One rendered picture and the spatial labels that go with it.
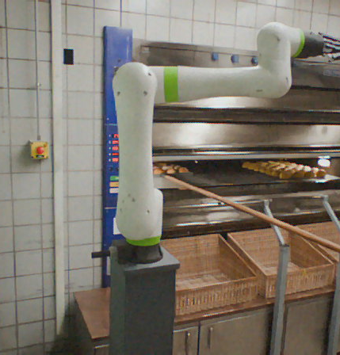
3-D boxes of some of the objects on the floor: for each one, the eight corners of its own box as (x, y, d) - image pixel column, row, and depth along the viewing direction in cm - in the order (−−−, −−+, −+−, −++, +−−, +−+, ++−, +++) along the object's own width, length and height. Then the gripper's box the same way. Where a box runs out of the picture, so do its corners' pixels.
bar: (149, 392, 246) (154, 205, 224) (311, 349, 296) (330, 193, 274) (169, 431, 218) (178, 221, 196) (345, 376, 268) (368, 204, 246)
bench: (73, 373, 261) (72, 289, 250) (351, 310, 356) (359, 247, 345) (92, 440, 210) (92, 339, 200) (410, 345, 305) (422, 273, 295)
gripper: (294, 39, 142) (344, 45, 151) (308, 66, 136) (359, 71, 146) (307, 22, 136) (358, 29, 145) (322, 50, 130) (375, 56, 140)
